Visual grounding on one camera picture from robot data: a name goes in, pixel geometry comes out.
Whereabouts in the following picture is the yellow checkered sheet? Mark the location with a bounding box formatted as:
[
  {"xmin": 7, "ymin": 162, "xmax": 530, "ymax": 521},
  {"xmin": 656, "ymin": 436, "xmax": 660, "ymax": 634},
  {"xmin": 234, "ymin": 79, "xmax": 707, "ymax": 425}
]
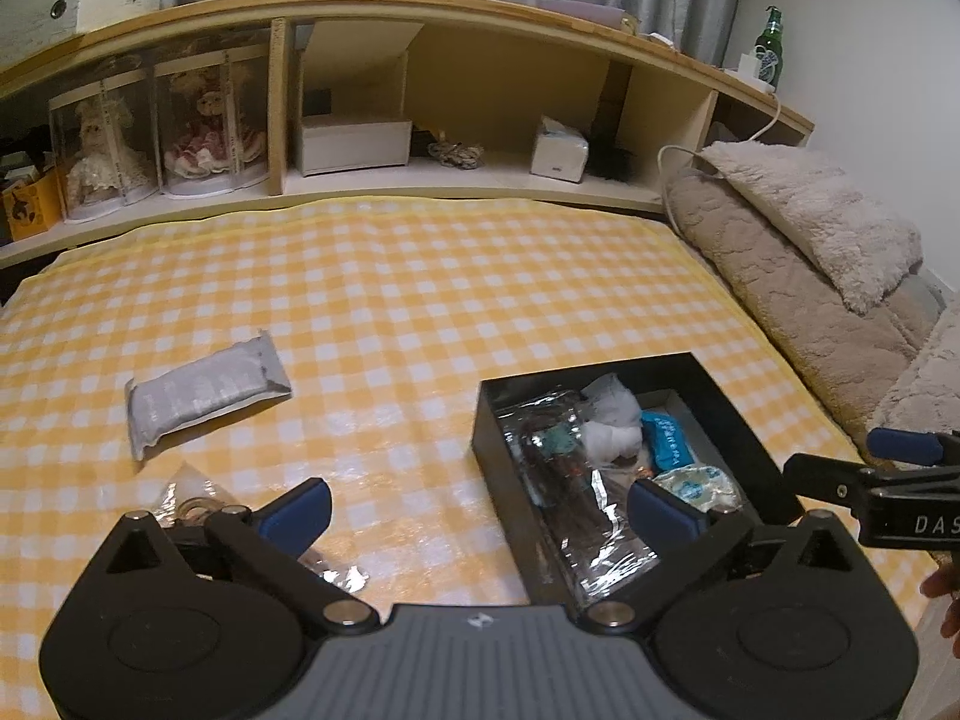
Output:
[{"xmin": 0, "ymin": 190, "xmax": 960, "ymax": 694}]

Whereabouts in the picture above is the wooden shelf unit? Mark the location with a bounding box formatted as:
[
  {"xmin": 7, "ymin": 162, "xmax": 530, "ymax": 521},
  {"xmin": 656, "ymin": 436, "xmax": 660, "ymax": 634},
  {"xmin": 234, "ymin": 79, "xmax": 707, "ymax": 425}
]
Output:
[{"xmin": 0, "ymin": 0, "xmax": 816, "ymax": 272}]

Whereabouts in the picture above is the grey foil packet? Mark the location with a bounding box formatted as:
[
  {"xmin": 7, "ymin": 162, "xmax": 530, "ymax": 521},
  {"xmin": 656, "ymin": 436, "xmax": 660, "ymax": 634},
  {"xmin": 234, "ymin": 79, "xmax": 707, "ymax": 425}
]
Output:
[{"xmin": 123, "ymin": 329, "xmax": 293, "ymax": 464}]

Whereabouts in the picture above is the cream dress doll case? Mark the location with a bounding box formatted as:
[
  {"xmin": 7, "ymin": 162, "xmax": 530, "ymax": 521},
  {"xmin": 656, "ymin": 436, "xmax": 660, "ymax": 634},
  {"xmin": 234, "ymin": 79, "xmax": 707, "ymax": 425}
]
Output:
[{"xmin": 48, "ymin": 66, "xmax": 163, "ymax": 224}]

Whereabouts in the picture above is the fluffy beige pillow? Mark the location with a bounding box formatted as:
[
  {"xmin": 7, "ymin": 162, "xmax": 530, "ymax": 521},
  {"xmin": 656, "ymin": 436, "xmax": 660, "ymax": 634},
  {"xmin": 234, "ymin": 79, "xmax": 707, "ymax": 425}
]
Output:
[{"xmin": 696, "ymin": 140, "xmax": 925, "ymax": 317}]

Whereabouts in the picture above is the yellow printed box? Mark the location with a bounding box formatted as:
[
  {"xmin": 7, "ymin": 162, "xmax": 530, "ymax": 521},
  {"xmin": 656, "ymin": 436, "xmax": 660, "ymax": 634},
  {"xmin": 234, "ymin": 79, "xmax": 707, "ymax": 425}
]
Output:
[{"xmin": 0, "ymin": 168, "xmax": 62, "ymax": 242}]

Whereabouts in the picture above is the white printed packet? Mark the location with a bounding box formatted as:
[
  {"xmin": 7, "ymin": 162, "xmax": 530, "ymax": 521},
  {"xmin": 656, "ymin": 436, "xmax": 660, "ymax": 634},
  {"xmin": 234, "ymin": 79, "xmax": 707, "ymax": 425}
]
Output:
[{"xmin": 651, "ymin": 463, "xmax": 742, "ymax": 514}]

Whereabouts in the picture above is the purple flat box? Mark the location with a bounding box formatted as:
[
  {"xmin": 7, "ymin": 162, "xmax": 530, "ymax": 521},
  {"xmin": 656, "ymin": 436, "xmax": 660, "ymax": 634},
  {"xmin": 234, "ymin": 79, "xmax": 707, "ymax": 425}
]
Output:
[{"xmin": 538, "ymin": 0, "xmax": 629, "ymax": 29}]

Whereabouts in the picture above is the blue printed packet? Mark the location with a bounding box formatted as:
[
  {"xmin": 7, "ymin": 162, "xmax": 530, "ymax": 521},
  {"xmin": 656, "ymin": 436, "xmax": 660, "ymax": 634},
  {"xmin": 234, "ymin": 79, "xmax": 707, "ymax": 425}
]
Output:
[{"xmin": 640, "ymin": 408, "xmax": 695, "ymax": 472}]

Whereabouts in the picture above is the red dress doll case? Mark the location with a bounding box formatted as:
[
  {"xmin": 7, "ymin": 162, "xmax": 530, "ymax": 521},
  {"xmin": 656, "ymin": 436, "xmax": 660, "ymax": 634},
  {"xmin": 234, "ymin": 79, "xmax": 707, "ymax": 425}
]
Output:
[{"xmin": 153, "ymin": 36, "xmax": 272, "ymax": 200}]

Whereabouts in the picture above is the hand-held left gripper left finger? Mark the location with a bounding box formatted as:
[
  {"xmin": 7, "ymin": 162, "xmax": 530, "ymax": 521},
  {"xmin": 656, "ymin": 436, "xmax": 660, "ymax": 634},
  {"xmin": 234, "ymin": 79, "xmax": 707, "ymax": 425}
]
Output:
[{"xmin": 96, "ymin": 476, "xmax": 380, "ymax": 629}]

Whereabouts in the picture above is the white charger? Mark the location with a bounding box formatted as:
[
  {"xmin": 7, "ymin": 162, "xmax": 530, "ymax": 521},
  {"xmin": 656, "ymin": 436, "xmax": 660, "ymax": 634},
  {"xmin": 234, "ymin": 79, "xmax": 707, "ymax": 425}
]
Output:
[{"xmin": 723, "ymin": 51, "xmax": 781, "ymax": 96}]

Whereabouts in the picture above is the coiled rope bundle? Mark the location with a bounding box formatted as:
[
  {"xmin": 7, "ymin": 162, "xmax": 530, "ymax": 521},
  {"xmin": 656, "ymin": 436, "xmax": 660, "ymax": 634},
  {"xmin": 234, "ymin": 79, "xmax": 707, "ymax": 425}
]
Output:
[{"xmin": 426, "ymin": 136, "xmax": 482, "ymax": 171}]

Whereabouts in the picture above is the black cardboard box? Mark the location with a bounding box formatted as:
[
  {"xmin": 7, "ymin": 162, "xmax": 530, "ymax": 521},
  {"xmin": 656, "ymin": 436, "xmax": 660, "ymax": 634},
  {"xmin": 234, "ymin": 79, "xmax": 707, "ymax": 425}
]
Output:
[{"xmin": 470, "ymin": 350, "xmax": 804, "ymax": 606}]

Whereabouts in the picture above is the black cloth pile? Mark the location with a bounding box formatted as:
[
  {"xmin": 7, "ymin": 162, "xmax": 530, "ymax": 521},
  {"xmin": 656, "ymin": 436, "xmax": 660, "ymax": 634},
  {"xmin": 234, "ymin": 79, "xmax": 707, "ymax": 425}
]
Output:
[{"xmin": 0, "ymin": 131, "xmax": 55, "ymax": 182}]

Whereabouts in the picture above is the black fluffy item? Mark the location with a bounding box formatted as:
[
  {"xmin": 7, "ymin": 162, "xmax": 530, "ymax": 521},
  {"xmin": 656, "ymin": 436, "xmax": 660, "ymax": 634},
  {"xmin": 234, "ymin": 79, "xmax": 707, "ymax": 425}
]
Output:
[{"xmin": 588, "ymin": 136, "xmax": 640, "ymax": 186}]

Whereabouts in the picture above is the open white box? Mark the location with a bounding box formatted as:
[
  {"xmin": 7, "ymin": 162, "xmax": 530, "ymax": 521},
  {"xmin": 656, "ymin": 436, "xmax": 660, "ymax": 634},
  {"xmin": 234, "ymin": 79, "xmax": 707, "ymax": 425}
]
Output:
[{"xmin": 292, "ymin": 18, "xmax": 415, "ymax": 178}]

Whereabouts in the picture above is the clear bag of rings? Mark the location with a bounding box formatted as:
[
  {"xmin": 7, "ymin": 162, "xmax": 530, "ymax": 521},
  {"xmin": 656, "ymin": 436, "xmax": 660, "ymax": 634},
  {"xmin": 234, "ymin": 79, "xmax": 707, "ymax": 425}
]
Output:
[{"xmin": 154, "ymin": 461, "xmax": 253, "ymax": 527}]

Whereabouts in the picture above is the clear bag with dark item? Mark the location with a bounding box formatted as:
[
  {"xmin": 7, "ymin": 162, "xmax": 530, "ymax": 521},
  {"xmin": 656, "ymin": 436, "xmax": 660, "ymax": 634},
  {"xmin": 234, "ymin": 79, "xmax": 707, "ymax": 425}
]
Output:
[{"xmin": 501, "ymin": 387, "xmax": 664, "ymax": 595}]

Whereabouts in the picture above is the brown fleece blanket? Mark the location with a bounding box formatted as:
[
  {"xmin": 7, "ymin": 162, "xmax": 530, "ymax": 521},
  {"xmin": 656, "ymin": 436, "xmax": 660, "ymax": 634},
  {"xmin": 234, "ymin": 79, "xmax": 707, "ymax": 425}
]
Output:
[{"xmin": 666, "ymin": 171, "xmax": 960, "ymax": 458}]

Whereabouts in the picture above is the clear bag of white cloth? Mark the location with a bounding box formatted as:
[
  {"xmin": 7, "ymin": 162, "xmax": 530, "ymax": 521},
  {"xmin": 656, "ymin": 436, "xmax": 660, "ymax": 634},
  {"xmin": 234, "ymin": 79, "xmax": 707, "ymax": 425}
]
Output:
[{"xmin": 582, "ymin": 372, "xmax": 647, "ymax": 461}]

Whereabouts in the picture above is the white speckled storage box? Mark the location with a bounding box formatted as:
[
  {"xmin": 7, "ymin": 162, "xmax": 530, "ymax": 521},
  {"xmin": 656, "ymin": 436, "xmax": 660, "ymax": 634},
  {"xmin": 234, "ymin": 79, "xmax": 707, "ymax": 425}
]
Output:
[{"xmin": 0, "ymin": 0, "xmax": 163, "ymax": 55}]

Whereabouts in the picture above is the green beer bottle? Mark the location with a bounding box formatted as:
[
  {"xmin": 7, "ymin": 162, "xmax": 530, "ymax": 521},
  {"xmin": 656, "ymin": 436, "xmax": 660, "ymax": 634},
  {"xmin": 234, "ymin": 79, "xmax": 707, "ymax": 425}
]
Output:
[{"xmin": 752, "ymin": 5, "xmax": 786, "ymax": 89}]

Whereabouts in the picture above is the person's right hand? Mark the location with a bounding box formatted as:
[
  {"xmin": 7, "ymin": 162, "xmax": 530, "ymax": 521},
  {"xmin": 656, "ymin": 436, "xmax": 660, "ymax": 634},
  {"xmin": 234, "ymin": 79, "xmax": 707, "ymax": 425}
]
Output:
[{"xmin": 920, "ymin": 550, "xmax": 960, "ymax": 643}]

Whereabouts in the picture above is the white tissue box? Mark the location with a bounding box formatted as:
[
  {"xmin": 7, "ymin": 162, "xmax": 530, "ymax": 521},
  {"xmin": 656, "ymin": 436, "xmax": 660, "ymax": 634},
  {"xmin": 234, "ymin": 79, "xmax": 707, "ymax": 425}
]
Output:
[{"xmin": 529, "ymin": 115, "xmax": 591, "ymax": 184}]

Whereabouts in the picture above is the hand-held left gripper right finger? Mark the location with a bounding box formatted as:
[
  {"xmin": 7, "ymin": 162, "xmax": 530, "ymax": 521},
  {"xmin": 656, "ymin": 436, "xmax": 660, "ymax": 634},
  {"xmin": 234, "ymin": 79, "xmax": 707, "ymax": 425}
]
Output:
[{"xmin": 574, "ymin": 477, "xmax": 853, "ymax": 629}]

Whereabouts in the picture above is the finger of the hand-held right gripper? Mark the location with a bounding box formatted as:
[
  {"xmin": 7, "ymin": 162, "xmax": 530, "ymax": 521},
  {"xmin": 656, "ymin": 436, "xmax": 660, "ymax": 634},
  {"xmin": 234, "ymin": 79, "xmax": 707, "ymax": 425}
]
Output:
[
  {"xmin": 867, "ymin": 426, "xmax": 960, "ymax": 467},
  {"xmin": 782, "ymin": 453, "xmax": 883, "ymax": 520}
]

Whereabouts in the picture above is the white charger cable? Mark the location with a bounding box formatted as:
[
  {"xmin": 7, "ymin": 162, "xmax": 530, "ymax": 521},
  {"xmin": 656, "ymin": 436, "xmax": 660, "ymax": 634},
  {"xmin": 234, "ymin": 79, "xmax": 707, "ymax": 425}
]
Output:
[{"xmin": 657, "ymin": 90, "xmax": 786, "ymax": 220}]

